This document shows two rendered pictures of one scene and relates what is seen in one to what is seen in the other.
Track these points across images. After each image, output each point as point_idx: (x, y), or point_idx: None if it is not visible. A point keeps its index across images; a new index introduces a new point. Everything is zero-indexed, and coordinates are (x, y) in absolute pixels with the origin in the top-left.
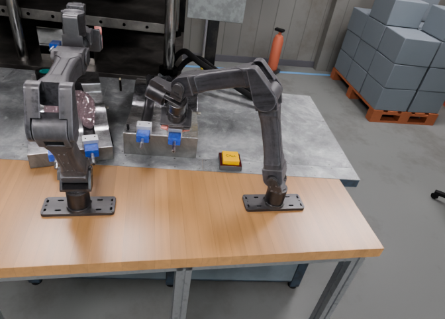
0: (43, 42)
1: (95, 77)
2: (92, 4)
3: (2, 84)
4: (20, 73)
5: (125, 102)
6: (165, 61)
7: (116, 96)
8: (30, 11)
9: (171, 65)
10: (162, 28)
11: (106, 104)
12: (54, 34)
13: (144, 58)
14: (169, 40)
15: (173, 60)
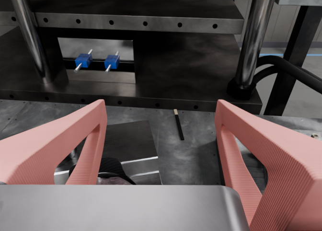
0: (68, 58)
1: (146, 137)
2: (131, 0)
3: (2, 137)
4: (34, 109)
5: (197, 174)
6: (240, 76)
7: (178, 155)
8: (47, 17)
9: (249, 82)
10: (239, 27)
11: (164, 183)
12: (82, 47)
13: (197, 67)
14: (255, 45)
15: (253, 75)
